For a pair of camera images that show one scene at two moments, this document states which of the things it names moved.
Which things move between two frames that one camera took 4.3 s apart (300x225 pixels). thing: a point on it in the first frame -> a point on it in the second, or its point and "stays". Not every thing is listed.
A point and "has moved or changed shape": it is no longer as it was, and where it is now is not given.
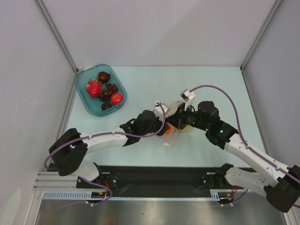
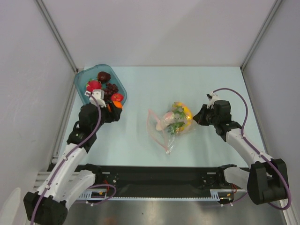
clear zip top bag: [168, 137] has moved or changed shape
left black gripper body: [160, 124] -> [107, 116]
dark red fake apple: [103, 77] stays
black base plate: [153, 181] stays
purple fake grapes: [105, 94] stays
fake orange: [168, 132] -> [117, 104]
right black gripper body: [176, 119] -> [204, 117]
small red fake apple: [116, 98] stays
